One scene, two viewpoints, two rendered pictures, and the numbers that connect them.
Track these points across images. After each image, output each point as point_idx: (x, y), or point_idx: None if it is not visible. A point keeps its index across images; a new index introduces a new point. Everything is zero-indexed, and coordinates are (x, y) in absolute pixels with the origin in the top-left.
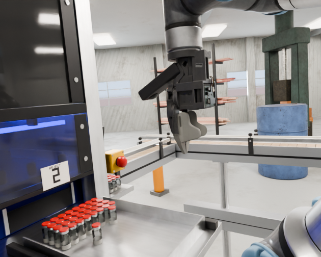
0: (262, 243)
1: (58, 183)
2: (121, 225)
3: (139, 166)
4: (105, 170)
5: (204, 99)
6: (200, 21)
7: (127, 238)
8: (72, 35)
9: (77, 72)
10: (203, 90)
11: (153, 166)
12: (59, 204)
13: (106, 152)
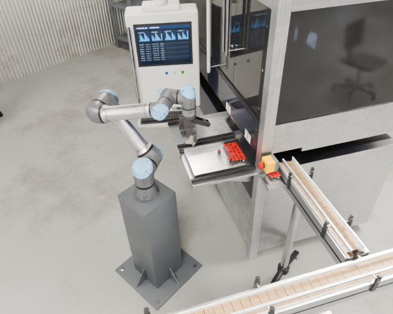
0: (156, 146)
1: (247, 139)
2: (224, 164)
3: (303, 207)
4: (259, 160)
5: (179, 128)
6: (181, 106)
7: (213, 162)
8: (261, 87)
9: (260, 105)
10: (179, 125)
11: (313, 227)
12: None
13: (267, 156)
